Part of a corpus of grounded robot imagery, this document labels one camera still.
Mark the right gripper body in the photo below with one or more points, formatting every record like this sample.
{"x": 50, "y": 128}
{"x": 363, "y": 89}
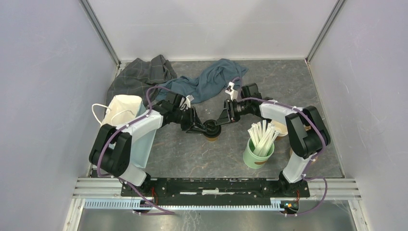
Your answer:
{"x": 240, "y": 109}

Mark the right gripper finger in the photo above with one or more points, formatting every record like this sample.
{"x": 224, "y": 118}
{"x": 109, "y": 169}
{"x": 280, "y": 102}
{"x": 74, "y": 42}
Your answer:
{"x": 225, "y": 116}
{"x": 232, "y": 120}

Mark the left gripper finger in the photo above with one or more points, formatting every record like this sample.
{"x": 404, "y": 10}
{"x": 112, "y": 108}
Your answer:
{"x": 196, "y": 129}
{"x": 195, "y": 120}

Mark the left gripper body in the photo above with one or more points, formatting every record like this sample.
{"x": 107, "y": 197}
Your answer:
{"x": 184, "y": 119}

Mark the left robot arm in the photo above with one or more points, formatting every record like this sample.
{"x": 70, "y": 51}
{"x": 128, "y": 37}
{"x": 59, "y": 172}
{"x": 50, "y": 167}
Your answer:
{"x": 122, "y": 151}

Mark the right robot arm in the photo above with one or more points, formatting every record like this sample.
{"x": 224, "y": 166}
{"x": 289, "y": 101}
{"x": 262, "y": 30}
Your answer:
{"x": 308, "y": 135}

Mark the bundle of wrapped straws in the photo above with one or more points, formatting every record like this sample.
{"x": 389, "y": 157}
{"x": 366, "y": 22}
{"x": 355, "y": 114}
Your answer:
{"x": 263, "y": 134}

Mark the stack of paper cups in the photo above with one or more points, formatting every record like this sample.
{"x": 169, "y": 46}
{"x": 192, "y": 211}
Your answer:
{"x": 281, "y": 128}

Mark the blue-grey cloth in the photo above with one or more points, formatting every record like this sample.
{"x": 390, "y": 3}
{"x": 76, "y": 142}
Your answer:
{"x": 207, "y": 85}

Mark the green cup holding straws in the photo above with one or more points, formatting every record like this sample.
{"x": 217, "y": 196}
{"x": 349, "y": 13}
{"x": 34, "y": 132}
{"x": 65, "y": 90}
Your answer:
{"x": 254, "y": 161}

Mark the brown pulp cup carrier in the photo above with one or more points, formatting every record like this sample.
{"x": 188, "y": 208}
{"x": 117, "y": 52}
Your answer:
{"x": 291, "y": 152}

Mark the grey checked cloth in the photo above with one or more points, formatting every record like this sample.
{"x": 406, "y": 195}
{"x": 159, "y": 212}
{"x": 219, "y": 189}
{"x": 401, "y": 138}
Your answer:
{"x": 138, "y": 76}

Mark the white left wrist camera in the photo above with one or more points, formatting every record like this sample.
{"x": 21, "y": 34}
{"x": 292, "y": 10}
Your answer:
{"x": 188, "y": 101}

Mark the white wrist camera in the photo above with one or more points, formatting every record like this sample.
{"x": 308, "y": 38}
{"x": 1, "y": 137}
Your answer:
{"x": 233, "y": 94}
{"x": 188, "y": 101}

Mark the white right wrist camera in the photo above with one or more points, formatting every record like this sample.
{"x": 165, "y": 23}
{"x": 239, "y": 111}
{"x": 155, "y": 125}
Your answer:
{"x": 233, "y": 94}

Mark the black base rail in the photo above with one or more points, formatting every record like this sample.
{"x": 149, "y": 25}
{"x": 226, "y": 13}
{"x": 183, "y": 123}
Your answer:
{"x": 221, "y": 191}

